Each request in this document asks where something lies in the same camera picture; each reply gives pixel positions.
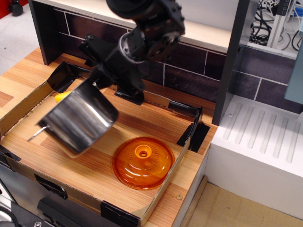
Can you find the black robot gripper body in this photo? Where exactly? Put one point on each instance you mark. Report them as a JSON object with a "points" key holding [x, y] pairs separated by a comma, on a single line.
{"points": [[103, 54]]}

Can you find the orange transparent pot lid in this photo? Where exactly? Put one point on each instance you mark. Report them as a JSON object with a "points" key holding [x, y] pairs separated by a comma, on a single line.
{"points": [[143, 163]]}

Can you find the grey-blue box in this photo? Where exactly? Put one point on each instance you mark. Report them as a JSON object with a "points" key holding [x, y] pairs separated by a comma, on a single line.
{"points": [[294, 91]]}

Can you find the white dish drainer block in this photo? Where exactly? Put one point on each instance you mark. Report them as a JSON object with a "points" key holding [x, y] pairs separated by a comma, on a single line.
{"points": [[257, 153]]}

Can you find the stainless steel pot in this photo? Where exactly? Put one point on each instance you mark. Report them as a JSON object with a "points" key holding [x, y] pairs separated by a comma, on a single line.
{"points": [[79, 120]]}

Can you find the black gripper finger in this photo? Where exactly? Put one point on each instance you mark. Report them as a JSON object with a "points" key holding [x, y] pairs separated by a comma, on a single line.
{"points": [[101, 78]]}

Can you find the yellow plastic squeeze bottle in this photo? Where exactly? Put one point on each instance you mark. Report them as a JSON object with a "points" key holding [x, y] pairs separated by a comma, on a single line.
{"points": [[59, 97]]}

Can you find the black caster wheel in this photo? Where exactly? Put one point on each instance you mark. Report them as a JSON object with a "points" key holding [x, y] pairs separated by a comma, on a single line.
{"points": [[15, 8]]}

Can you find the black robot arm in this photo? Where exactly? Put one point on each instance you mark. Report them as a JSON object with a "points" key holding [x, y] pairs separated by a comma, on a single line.
{"points": [[159, 26]]}

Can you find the dark grey shelf frame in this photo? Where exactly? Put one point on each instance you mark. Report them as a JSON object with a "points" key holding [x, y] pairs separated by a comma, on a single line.
{"points": [[192, 69]]}

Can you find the cardboard fence with black tape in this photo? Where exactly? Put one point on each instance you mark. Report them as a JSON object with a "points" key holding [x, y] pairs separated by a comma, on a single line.
{"points": [[89, 158]]}

